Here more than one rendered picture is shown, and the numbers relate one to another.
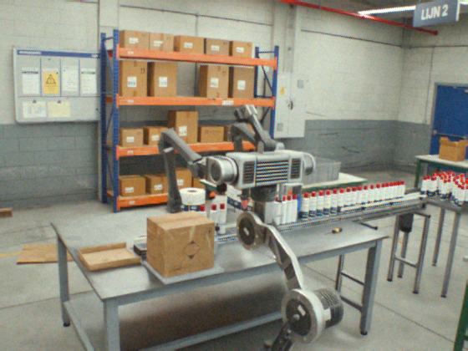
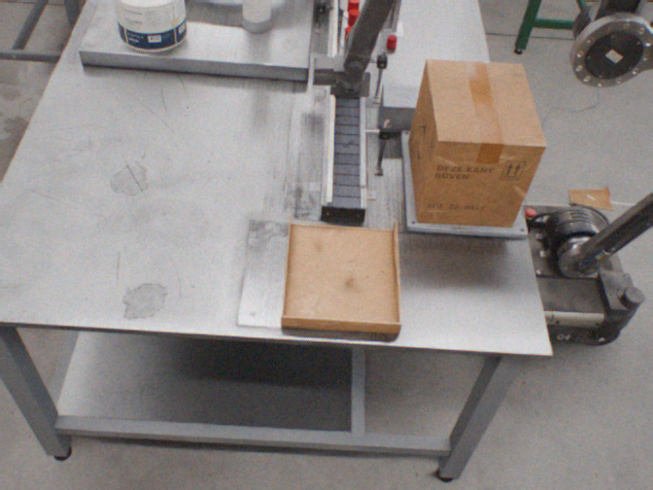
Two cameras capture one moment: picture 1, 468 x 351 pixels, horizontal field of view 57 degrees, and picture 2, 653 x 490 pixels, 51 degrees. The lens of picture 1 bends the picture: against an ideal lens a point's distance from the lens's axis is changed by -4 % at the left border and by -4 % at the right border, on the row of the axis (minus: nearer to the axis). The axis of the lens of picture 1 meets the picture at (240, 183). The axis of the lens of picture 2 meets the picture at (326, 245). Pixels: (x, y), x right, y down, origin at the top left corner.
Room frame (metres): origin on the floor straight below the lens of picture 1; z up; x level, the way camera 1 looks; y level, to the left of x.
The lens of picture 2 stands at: (1.95, 1.61, 2.09)
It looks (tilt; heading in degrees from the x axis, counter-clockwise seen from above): 50 degrees down; 300
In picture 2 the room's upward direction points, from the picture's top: 6 degrees clockwise
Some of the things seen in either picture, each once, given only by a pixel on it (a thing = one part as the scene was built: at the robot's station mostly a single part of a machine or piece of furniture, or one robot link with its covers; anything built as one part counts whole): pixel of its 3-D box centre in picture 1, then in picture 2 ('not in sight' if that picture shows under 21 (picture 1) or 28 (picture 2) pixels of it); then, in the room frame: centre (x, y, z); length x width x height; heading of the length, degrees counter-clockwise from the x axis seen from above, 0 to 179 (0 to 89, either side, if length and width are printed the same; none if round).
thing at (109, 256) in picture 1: (109, 255); (341, 270); (2.40, 0.75, 0.85); 0.30 x 0.26 x 0.04; 124
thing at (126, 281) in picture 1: (220, 231); (283, 52); (3.05, 0.13, 0.82); 2.10 x 1.31 x 0.02; 124
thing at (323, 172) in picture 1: (310, 170); not in sight; (5.09, -0.80, 0.91); 0.60 x 0.40 x 0.22; 128
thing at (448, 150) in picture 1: (452, 149); not in sight; (7.48, -3.64, 0.97); 0.47 x 0.41 x 0.37; 121
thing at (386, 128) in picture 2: not in sight; (374, 144); (2.55, 0.40, 0.91); 0.07 x 0.03 x 0.16; 34
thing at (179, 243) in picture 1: (180, 242); (469, 143); (2.33, 0.32, 0.99); 0.30 x 0.24 x 0.27; 125
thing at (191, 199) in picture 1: (191, 200); (151, 10); (3.36, 0.37, 0.95); 0.20 x 0.20 x 0.14
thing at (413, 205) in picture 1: (377, 249); not in sight; (3.74, -1.26, 0.47); 1.17 x 0.38 x 0.94; 124
